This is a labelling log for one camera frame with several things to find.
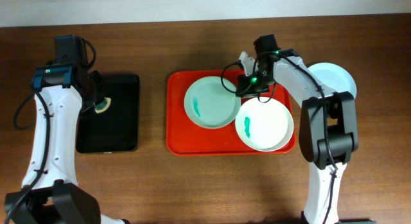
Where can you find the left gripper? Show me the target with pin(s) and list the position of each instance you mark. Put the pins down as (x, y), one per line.
(98, 79)

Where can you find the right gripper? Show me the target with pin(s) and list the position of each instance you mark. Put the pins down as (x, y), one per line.
(241, 81)

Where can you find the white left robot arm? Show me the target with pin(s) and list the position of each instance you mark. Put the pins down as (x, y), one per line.
(50, 191)

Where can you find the mint green plate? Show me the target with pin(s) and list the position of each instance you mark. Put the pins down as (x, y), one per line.
(211, 103)

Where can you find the white plate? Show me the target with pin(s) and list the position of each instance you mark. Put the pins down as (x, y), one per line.
(266, 126)

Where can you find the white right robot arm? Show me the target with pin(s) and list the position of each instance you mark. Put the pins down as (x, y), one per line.
(328, 127)

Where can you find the black plastic tray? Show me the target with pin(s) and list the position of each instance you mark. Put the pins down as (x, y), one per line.
(116, 129)

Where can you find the red plastic tray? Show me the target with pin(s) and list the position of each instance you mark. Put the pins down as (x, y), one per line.
(185, 138)

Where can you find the green yellow sponge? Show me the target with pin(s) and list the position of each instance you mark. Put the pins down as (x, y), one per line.
(103, 106)

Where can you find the light blue plate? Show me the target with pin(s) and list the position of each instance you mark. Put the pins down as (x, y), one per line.
(335, 77)

